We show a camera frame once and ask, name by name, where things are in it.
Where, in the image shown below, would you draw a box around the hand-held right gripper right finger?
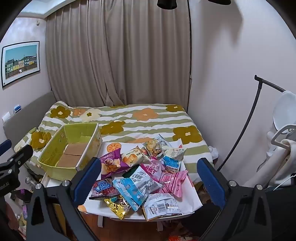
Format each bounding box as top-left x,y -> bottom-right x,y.
196,158 -> 272,241

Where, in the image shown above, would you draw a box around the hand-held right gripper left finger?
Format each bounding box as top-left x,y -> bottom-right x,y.
26,157 -> 102,241

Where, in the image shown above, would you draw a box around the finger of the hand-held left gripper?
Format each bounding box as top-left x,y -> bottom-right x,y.
0,140 -> 12,152
0,145 -> 34,168

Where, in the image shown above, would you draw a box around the dark red blue packet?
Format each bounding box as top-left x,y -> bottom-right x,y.
89,178 -> 119,200

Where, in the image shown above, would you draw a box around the green cardboard box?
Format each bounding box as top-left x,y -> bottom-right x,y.
38,122 -> 103,180

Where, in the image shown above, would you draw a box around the light pink snack packet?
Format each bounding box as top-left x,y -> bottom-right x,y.
159,170 -> 188,197

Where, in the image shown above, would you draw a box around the yellow snack packet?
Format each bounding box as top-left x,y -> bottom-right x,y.
104,195 -> 132,220

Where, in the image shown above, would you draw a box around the blue white barcode packet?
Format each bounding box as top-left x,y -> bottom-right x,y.
112,166 -> 162,211

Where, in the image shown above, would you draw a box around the white barcode snack packet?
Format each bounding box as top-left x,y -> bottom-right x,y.
142,192 -> 182,222

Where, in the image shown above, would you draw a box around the magenta snack packet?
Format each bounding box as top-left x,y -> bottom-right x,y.
141,160 -> 166,183

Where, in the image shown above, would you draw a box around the white orange print tablecloth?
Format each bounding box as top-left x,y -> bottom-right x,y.
77,139 -> 203,217

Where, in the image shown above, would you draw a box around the white crumpled cloth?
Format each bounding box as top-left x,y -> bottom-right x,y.
208,146 -> 219,160

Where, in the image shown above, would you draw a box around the purple snack packet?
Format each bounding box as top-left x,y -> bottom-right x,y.
99,148 -> 130,179

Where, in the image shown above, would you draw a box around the grey padded headboard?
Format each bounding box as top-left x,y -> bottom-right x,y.
3,91 -> 56,149

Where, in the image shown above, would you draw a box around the dark green snack packet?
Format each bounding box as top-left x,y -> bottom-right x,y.
122,164 -> 140,179

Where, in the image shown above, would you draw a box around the white table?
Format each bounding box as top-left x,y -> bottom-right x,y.
42,174 -> 197,229

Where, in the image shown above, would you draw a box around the white blue snack packet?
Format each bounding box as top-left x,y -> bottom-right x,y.
159,147 -> 186,173

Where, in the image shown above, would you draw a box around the orange white bread packet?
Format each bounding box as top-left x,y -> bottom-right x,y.
121,146 -> 151,167

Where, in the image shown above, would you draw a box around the silver white snack packet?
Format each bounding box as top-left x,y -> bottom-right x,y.
154,134 -> 173,149

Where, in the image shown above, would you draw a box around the clear cookie packet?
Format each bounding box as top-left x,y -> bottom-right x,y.
142,139 -> 164,159

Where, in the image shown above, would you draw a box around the white hanging garment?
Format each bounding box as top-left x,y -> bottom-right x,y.
266,125 -> 296,188

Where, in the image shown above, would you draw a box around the green striped floral blanket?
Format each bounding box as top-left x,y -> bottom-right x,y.
14,100 -> 212,183

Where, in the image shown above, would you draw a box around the white round lamp head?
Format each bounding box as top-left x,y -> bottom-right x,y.
273,90 -> 296,130

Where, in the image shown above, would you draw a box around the beige pleated curtain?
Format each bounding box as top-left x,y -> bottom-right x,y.
46,0 -> 192,108

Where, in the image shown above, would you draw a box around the framed wall poster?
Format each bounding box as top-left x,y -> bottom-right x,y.
1,41 -> 40,90

